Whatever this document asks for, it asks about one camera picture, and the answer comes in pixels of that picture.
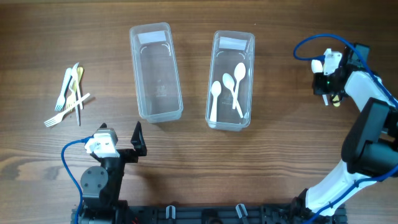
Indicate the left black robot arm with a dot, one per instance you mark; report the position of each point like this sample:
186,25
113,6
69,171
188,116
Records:
100,185

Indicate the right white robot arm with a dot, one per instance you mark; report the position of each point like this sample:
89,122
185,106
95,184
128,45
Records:
369,152

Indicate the white plastic fork crossing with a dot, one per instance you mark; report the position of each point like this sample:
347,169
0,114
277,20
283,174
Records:
59,117

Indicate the yellow plastic fork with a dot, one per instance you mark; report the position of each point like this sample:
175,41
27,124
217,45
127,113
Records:
80,71

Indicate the yellow plastic spoon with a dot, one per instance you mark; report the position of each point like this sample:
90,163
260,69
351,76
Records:
335,100

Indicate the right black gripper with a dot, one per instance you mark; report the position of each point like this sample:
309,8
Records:
318,88

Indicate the left clear plastic container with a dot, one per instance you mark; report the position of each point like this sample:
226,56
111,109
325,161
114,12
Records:
158,91

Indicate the right clear plastic container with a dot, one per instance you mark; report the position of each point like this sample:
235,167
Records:
229,99

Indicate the clear plastic fork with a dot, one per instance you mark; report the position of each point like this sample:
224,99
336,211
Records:
76,113

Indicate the white plastic knife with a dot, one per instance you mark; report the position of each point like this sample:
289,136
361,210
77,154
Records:
75,82

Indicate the clear plastic container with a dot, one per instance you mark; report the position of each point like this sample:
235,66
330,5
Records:
158,91
229,99

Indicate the white plastic spoon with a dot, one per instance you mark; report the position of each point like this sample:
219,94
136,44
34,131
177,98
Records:
317,67
239,74
215,92
229,83

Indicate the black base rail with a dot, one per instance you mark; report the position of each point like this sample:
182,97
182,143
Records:
263,214

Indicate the white plastic fork left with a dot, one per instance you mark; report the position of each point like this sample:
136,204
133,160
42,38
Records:
61,98

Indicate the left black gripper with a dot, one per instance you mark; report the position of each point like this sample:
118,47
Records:
132,155

